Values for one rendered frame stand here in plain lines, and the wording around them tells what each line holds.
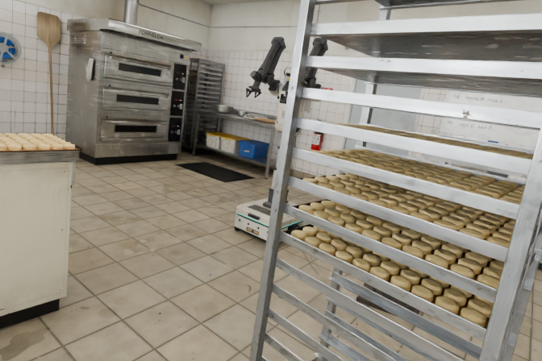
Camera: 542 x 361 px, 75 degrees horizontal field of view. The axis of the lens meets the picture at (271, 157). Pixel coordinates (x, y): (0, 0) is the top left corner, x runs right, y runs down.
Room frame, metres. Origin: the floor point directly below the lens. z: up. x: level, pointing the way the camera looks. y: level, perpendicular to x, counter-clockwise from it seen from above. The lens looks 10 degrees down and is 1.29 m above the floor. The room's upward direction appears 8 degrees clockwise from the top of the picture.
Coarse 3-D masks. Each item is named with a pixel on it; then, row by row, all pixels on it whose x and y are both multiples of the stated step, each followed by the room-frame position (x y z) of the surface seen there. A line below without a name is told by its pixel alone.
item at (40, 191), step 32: (0, 192) 1.51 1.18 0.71; (32, 192) 1.60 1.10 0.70; (64, 192) 1.70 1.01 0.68; (0, 224) 1.51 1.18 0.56; (32, 224) 1.60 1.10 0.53; (64, 224) 1.71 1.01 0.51; (0, 256) 1.51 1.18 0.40; (32, 256) 1.61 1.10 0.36; (64, 256) 1.71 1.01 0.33; (0, 288) 1.51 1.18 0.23; (32, 288) 1.61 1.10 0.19; (64, 288) 1.72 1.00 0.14; (0, 320) 1.53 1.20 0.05
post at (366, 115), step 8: (384, 16) 1.37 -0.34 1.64; (368, 88) 1.38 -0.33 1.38; (376, 88) 1.39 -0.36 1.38; (368, 112) 1.37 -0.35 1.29; (368, 120) 1.37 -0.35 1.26; (360, 144) 1.38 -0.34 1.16; (336, 288) 1.37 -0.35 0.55; (328, 304) 1.38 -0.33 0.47; (328, 344) 1.39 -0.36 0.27; (320, 360) 1.38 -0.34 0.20
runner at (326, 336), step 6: (324, 330) 1.38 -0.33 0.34; (318, 336) 1.37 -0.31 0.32; (324, 336) 1.37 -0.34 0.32; (330, 336) 1.36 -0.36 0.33; (330, 342) 1.34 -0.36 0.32; (336, 342) 1.33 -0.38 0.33; (342, 342) 1.32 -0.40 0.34; (336, 348) 1.31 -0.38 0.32; (342, 348) 1.31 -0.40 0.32; (348, 348) 1.29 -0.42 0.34; (348, 354) 1.28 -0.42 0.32; (354, 354) 1.28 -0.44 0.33; (360, 354) 1.26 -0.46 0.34; (354, 360) 1.25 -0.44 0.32; (360, 360) 1.25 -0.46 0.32; (366, 360) 1.24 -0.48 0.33
